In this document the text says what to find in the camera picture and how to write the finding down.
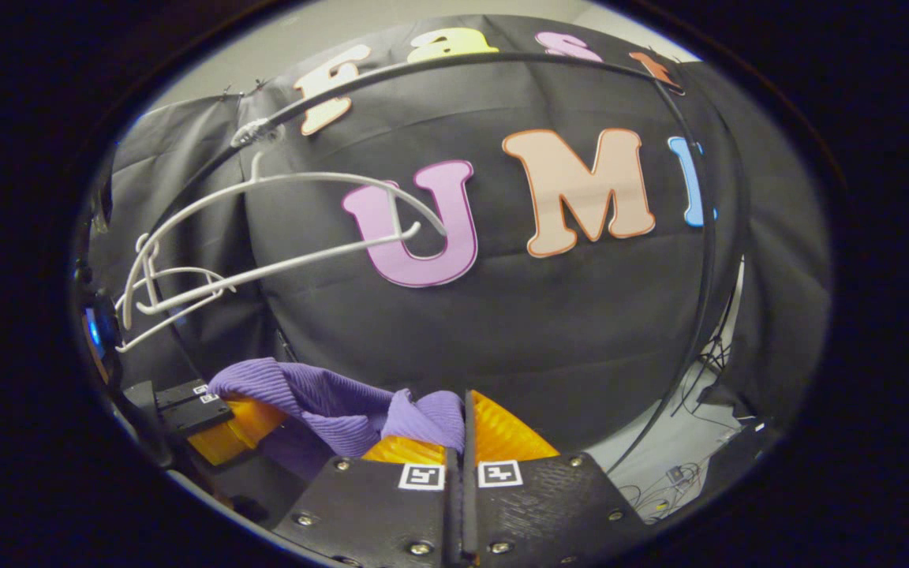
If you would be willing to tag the white clothes hanger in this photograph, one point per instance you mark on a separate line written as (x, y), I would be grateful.
(162, 325)
(304, 260)

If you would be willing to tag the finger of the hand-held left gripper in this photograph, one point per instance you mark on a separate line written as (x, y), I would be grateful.
(182, 392)
(222, 430)

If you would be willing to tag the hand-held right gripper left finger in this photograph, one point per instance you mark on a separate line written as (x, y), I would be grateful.
(375, 505)

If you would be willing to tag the purple button shirt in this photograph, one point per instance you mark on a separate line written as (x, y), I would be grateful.
(328, 406)

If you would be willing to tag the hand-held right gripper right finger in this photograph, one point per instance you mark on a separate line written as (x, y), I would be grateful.
(549, 505)

